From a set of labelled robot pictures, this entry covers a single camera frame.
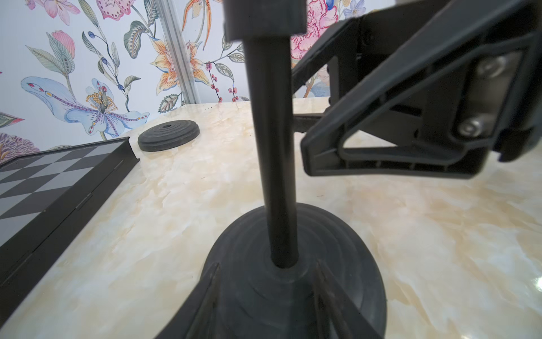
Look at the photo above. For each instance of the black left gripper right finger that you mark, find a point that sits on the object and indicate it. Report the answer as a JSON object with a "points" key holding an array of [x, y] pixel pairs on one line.
{"points": [[334, 309]]}

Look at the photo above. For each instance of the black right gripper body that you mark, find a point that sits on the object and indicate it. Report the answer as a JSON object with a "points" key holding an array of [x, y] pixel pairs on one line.
{"points": [[501, 108]]}

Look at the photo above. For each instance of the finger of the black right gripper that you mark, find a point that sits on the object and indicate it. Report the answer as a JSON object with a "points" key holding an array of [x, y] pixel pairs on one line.
{"points": [[427, 88], [350, 50]]}

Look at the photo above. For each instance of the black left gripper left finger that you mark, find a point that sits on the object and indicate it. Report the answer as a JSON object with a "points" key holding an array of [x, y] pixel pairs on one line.
{"points": [[196, 318]]}

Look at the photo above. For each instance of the black round stand base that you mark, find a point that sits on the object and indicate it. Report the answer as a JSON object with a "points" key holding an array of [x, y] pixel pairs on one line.
{"points": [[260, 300]]}

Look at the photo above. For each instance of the black microphone stand pole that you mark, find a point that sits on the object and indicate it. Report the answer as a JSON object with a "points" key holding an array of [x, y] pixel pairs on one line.
{"points": [[268, 67]]}

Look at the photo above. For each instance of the black microphone clip holder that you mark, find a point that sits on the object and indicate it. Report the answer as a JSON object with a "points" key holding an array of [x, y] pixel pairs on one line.
{"points": [[247, 19]]}

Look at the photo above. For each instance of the black round disc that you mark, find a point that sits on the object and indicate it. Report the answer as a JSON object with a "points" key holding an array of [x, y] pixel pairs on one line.
{"points": [[168, 135]]}

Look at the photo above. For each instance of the black white chessboard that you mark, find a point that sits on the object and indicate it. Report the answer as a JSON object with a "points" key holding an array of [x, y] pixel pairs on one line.
{"points": [[47, 198]]}

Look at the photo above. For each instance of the right aluminium corner post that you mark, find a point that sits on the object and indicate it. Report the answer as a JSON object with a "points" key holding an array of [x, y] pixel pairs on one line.
{"points": [[172, 29]]}

